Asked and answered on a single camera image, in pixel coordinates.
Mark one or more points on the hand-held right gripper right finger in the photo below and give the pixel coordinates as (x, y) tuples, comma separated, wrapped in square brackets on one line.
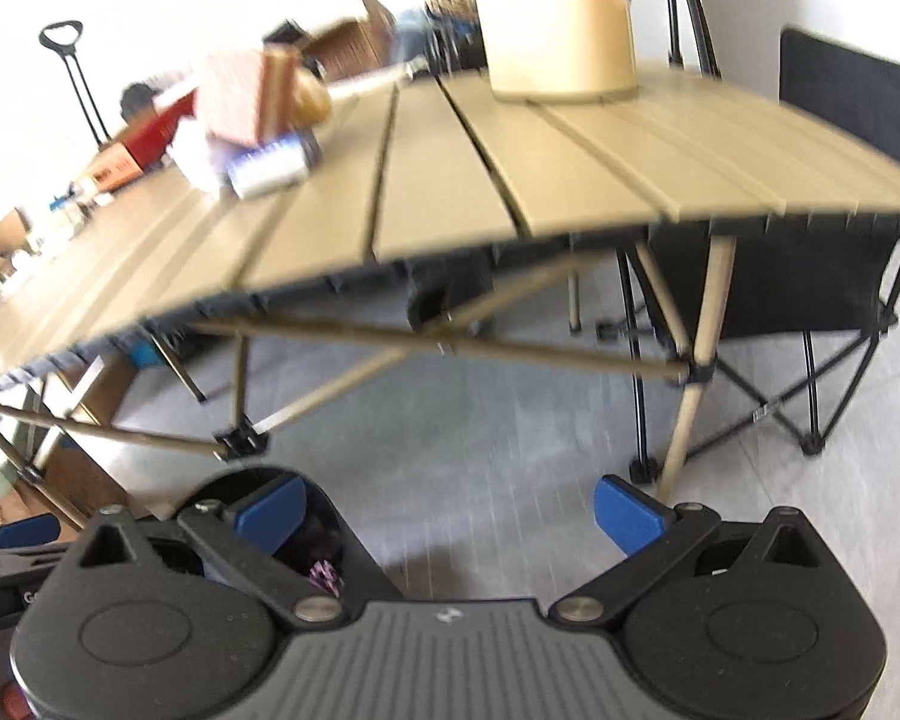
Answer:
[(630, 514)]

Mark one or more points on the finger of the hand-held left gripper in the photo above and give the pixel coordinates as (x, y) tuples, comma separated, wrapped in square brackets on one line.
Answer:
[(26, 531)]

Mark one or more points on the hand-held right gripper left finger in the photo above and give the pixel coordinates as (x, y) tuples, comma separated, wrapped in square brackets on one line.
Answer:
[(274, 514)]

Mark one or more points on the black trash bin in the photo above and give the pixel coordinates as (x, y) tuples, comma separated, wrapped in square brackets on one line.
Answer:
[(349, 540)]

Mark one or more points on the blue tissue packet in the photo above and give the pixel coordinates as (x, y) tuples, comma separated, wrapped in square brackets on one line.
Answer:
[(270, 165)]

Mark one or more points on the cardboard box with green liner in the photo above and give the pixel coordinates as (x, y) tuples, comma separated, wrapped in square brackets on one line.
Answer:
[(97, 480)]

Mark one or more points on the khaki slatted folding table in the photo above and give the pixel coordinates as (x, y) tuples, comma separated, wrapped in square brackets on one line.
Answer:
[(570, 165)]

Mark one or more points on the lilac knitted pouch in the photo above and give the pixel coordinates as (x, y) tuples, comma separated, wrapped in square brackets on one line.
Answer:
[(195, 154)]

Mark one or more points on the orange cardboard box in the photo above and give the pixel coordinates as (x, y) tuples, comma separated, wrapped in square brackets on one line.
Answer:
[(142, 142)]

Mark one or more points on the tan round object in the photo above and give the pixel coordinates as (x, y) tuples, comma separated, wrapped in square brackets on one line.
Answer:
[(311, 99)]

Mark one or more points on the salmon pink sponge pad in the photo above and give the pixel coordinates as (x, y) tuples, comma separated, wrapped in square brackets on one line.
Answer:
[(232, 94)]

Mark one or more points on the black soft bag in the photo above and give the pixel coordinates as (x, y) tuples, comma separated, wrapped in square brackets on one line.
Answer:
[(141, 99)]

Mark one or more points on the open brown cardboard box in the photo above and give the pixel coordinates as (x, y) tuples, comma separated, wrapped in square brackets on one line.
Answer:
[(345, 45)]

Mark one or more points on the black folding camping chair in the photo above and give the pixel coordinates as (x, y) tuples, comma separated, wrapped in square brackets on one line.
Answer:
[(847, 90)]

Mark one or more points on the yellow thermos jug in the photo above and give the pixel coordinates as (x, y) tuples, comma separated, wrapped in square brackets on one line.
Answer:
[(555, 30)]

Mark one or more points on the dark blue fabric bag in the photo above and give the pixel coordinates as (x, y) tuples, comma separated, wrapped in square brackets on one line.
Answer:
[(412, 37)]

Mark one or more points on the black camera tripod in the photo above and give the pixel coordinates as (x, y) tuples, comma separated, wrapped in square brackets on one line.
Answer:
[(675, 22)]

